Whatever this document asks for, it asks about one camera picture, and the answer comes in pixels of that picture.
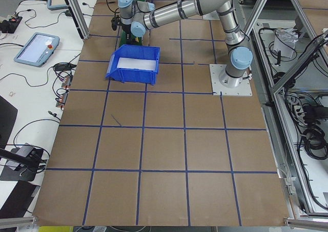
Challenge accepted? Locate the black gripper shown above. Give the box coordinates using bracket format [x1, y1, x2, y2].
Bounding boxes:
[126, 32, 137, 41]

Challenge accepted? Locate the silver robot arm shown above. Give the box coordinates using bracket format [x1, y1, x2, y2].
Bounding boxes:
[111, 0, 253, 88]

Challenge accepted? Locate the blue bin with foam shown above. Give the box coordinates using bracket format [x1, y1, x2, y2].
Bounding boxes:
[106, 45, 160, 85]

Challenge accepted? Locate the far teach pendant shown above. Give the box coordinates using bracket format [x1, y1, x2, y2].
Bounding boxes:
[47, 0, 67, 11]

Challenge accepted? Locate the teach pendant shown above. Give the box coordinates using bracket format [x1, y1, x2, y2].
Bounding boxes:
[47, 0, 67, 11]
[13, 32, 60, 67]

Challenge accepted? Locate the near teach pendant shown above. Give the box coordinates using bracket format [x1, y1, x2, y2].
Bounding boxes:
[13, 32, 60, 67]

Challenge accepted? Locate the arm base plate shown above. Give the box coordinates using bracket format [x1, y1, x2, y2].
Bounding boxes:
[209, 64, 253, 97]

